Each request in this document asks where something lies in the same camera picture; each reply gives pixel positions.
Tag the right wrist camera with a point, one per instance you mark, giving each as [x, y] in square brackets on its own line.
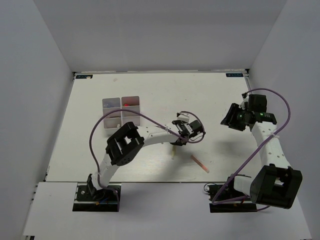
[245, 101]

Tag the yellow slim highlighter pen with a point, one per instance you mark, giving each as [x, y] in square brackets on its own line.
[173, 152]

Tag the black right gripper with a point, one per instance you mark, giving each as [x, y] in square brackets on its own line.
[230, 118]

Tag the white left organizer container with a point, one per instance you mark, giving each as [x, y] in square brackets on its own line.
[111, 120]

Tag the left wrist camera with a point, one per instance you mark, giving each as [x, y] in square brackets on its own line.
[182, 116]

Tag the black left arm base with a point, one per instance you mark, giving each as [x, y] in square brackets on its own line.
[104, 201]

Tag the white organizer container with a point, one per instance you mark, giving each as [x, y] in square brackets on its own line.
[111, 120]
[132, 115]

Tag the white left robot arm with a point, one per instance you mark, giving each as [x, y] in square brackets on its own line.
[124, 144]

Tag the blue label sticker left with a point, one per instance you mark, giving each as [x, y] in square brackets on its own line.
[84, 76]

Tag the white right organizer container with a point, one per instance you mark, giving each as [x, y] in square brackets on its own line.
[132, 115]

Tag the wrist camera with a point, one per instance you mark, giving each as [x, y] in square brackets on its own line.
[245, 101]
[182, 116]

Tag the orange slim highlighter pen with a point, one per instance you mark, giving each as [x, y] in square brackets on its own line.
[199, 163]

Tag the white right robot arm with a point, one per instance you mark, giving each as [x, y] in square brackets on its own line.
[277, 183]

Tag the blue label sticker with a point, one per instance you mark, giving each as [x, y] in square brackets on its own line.
[234, 75]
[84, 76]

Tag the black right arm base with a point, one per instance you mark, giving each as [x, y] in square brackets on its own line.
[235, 201]

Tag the blue label sticker right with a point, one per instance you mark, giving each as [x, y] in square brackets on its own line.
[234, 75]

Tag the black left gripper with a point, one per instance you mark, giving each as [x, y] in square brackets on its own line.
[176, 143]

